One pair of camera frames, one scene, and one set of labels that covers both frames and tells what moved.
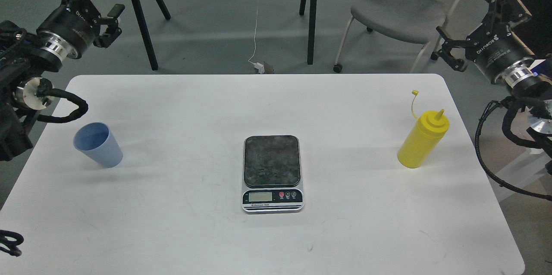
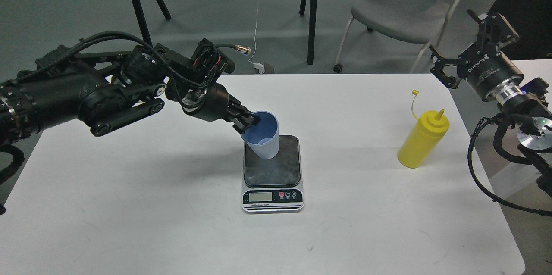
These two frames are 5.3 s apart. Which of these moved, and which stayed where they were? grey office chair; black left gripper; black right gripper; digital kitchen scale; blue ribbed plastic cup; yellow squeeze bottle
Moved: blue ribbed plastic cup; black left gripper; black right gripper
Stayed: yellow squeeze bottle; digital kitchen scale; grey office chair
